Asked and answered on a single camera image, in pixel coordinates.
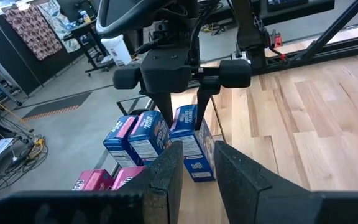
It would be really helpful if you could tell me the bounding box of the brown patterned cloth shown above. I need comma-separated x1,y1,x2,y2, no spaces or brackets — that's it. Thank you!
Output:
4,4,63,62

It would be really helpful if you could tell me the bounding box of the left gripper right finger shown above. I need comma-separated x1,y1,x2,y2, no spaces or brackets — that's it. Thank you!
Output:
214,140,358,224

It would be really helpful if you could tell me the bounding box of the black monitor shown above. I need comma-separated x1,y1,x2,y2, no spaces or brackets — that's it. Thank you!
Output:
265,0,336,13

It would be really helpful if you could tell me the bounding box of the yellow extension cable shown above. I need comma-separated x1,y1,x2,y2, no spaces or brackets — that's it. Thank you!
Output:
0,89,47,159

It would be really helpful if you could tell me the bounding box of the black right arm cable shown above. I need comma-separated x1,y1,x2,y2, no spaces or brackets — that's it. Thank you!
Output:
190,0,222,63

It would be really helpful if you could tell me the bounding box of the black rolling table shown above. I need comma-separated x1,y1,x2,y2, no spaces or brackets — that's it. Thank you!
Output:
62,18,113,77

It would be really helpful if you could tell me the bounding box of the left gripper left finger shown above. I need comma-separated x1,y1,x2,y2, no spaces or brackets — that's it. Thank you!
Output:
0,141,185,224

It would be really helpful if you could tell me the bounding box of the Raisin Bran cereal box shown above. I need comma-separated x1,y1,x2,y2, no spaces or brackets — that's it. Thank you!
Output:
112,166,150,191
72,169,116,192

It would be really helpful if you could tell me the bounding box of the Frosted Flakes cereal box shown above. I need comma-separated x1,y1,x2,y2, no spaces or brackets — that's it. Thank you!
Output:
168,104,217,184
103,114,142,169
128,110,172,166

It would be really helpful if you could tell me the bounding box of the black partition wall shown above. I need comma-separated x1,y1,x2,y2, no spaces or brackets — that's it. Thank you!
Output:
0,12,85,96

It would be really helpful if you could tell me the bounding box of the black aluminium table frame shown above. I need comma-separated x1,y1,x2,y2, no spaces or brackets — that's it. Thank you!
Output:
197,0,358,77

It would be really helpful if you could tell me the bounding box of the hazard-edged black floor mat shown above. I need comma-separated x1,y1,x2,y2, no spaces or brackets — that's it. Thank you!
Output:
21,91,93,123

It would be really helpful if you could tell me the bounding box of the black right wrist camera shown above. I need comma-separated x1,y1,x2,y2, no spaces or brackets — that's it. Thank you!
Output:
149,20,181,47

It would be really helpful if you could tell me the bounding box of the white plastic bucket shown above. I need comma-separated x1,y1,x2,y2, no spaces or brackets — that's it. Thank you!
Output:
100,34,133,67

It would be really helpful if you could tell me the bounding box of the white teal patterned cloth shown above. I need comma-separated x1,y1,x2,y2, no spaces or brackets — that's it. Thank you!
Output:
37,0,82,54

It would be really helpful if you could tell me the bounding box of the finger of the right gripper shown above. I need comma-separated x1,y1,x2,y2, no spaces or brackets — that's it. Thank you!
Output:
195,85,221,131
144,91,174,128

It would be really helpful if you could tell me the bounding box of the tangle of black floor cables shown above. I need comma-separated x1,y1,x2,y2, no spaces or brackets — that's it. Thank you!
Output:
0,105,49,190

